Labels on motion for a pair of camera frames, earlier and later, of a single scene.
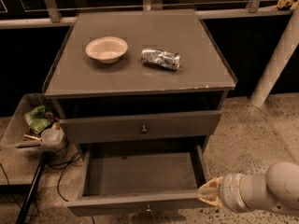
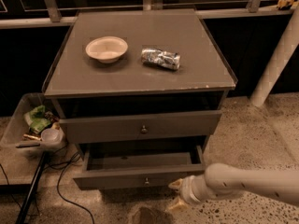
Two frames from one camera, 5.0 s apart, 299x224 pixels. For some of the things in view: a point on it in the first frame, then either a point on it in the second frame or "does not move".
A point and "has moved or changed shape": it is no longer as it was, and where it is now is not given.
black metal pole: x=29 y=198 does not move
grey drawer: x=138 y=180 has moved or changed shape
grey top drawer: x=131 y=127 does not move
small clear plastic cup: x=51 y=135 does not move
